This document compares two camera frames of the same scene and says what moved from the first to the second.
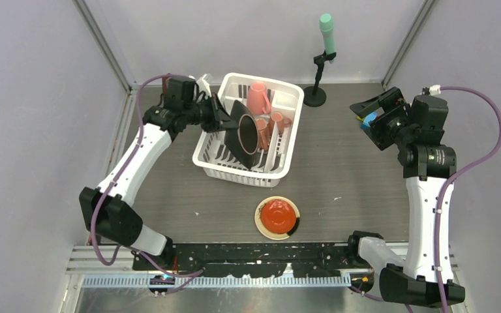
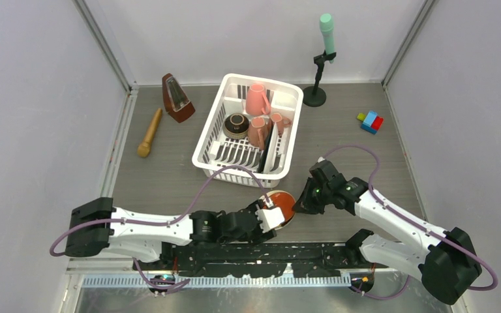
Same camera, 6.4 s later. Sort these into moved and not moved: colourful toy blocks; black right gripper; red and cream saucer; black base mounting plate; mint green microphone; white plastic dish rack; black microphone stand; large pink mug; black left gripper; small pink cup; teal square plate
Moved: teal square plate; black left gripper; black right gripper; red and cream saucer
Not moved: black base mounting plate; small pink cup; black microphone stand; mint green microphone; colourful toy blocks; white plastic dish rack; large pink mug
